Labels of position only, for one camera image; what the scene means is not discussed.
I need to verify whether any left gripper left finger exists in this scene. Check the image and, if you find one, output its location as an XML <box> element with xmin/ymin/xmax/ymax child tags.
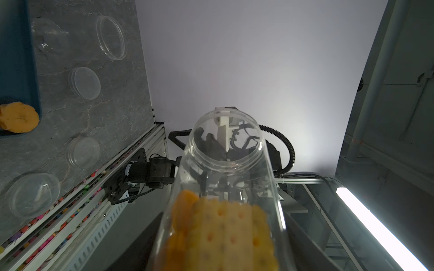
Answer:
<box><xmin>106</xmin><ymin>212</ymin><xmax>163</xmax><ymax>271</ymax></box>

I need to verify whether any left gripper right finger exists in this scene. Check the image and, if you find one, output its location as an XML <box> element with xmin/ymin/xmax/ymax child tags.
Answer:
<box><xmin>285</xmin><ymin>220</ymin><xmax>341</xmax><ymax>271</ymax></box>

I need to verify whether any clear jar with cookies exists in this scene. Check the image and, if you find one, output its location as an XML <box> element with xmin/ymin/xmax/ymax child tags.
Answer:
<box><xmin>31</xmin><ymin>18</ymin><xmax>69</xmax><ymax>56</ymax></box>

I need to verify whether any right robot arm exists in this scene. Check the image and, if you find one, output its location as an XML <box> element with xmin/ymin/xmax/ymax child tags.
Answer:
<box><xmin>125</xmin><ymin>107</ymin><xmax>296</xmax><ymax>203</ymax></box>

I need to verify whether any round brown cookie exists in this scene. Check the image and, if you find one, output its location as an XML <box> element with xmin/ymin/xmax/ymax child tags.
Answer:
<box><xmin>1</xmin><ymin>102</ymin><xmax>40</xmax><ymax>133</ymax></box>

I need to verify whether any teal plastic tray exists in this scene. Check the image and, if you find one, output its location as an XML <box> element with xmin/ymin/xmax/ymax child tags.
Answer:
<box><xmin>1</xmin><ymin>1</ymin><xmax>42</xmax><ymax>116</ymax></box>

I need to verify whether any white vented cable duct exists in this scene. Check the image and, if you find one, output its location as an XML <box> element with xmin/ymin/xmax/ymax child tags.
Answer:
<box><xmin>61</xmin><ymin>202</ymin><xmax>127</xmax><ymax>271</ymax></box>

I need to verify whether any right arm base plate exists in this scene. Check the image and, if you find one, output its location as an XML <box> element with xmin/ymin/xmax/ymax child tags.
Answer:
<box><xmin>102</xmin><ymin>148</ymin><xmax>147</xmax><ymax>205</ymax></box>

